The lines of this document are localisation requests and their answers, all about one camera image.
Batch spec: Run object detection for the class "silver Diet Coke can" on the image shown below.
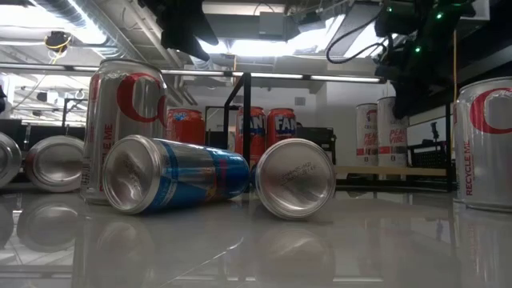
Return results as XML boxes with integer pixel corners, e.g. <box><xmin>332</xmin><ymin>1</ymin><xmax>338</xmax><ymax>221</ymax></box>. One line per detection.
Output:
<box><xmin>453</xmin><ymin>76</ymin><xmax>512</xmax><ymax>213</ymax></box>
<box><xmin>79</xmin><ymin>58</ymin><xmax>169</xmax><ymax>206</ymax></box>

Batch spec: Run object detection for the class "long fluorescent light bar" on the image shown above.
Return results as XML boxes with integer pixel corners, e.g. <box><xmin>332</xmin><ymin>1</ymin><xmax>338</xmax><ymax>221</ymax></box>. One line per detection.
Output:
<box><xmin>0</xmin><ymin>62</ymin><xmax>388</xmax><ymax>85</ymax></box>

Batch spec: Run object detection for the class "black yellow cable reel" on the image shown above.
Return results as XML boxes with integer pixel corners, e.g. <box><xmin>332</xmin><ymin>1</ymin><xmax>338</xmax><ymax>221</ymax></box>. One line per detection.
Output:
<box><xmin>43</xmin><ymin>30</ymin><xmax>73</xmax><ymax>55</ymax></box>

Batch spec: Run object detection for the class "black crate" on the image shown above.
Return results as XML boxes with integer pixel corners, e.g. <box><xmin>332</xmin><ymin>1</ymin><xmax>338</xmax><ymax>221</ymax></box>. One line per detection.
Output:
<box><xmin>295</xmin><ymin>126</ymin><xmax>338</xmax><ymax>165</ymax></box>

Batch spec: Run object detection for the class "black mesh cart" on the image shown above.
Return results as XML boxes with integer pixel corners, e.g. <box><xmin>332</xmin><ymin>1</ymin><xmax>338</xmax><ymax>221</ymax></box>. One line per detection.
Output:
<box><xmin>407</xmin><ymin>122</ymin><xmax>451</xmax><ymax>171</ymax></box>

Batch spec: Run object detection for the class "black rectangular frame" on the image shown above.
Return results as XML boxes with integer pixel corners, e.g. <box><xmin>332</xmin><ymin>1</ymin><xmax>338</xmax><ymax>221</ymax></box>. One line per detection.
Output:
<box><xmin>204</xmin><ymin>105</ymin><xmax>227</xmax><ymax>146</ymax></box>

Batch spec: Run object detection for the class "wooden shelf black metal frame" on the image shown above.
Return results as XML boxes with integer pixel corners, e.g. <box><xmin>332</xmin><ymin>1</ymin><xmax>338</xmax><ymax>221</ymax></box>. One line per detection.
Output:
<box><xmin>222</xmin><ymin>73</ymin><xmax>455</xmax><ymax>193</ymax></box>

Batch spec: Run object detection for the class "silver blue Red Bull can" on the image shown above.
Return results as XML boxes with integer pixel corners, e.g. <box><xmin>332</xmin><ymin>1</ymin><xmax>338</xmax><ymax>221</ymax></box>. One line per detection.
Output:
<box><xmin>102</xmin><ymin>134</ymin><xmax>252</xmax><ymax>215</ymax></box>

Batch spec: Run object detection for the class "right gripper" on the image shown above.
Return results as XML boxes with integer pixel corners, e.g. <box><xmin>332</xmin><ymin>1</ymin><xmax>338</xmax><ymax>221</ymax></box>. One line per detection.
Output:
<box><xmin>374</xmin><ymin>38</ymin><xmax>457</xmax><ymax>120</ymax></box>

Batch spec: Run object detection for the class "teal Red Bull can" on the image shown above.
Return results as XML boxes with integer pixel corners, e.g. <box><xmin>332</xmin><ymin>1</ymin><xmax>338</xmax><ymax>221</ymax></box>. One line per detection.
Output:
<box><xmin>252</xmin><ymin>138</ymin><xmax>337</xmax><ymax>221</ymax></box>

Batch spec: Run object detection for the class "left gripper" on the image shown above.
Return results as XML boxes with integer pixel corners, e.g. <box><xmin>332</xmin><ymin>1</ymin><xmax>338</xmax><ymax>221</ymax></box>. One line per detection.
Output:
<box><xmin>138</xmin><ymin>0</ymin><xmax>220</xmax><ymax>62</ymax></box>

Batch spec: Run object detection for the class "dark red soda can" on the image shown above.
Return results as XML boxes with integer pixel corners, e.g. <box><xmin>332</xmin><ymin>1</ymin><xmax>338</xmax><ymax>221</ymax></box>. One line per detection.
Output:
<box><xmin>0</xmin><ymin>131</ymin><xmax>23</xmax><ymax>189</ymax></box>

